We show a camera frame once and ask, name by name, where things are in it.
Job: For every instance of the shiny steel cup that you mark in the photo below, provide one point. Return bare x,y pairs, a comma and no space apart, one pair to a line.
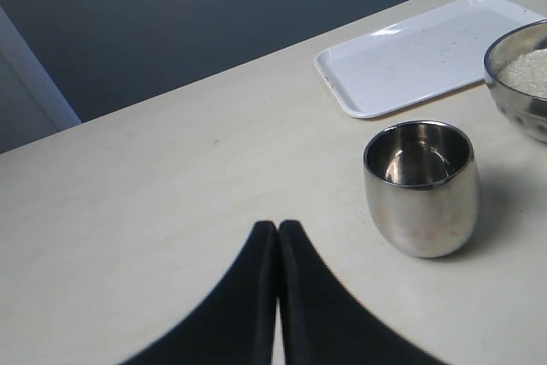
422,187

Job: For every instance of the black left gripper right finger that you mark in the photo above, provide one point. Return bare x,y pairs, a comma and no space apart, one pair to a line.
322,323

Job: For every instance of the steel bowl of rice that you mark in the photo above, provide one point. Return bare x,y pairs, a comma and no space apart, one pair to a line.
515,74

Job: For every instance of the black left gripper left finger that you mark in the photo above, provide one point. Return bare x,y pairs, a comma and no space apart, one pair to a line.
235,323

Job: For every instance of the white rectangular plastic tray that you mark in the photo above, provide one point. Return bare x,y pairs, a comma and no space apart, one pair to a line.
414,60

